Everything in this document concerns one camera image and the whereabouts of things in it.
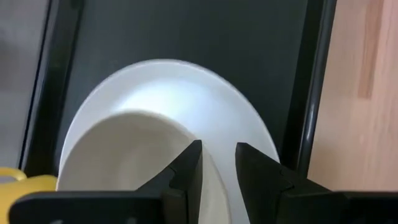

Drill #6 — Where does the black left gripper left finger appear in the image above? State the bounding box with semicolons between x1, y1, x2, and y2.
9;139;203;224

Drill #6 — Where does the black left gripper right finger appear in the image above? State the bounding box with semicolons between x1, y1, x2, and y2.
235;142;398;224

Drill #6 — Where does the off-white bowl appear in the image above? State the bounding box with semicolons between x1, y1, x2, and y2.
55;110;233;224

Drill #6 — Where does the white round plate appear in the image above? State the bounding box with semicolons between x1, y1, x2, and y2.
58;58;281;224

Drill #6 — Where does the yellow mug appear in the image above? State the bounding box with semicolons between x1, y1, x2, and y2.
0;167;59;224

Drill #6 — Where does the black plastic serving tray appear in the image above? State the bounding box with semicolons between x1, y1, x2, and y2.
18;0;338;187

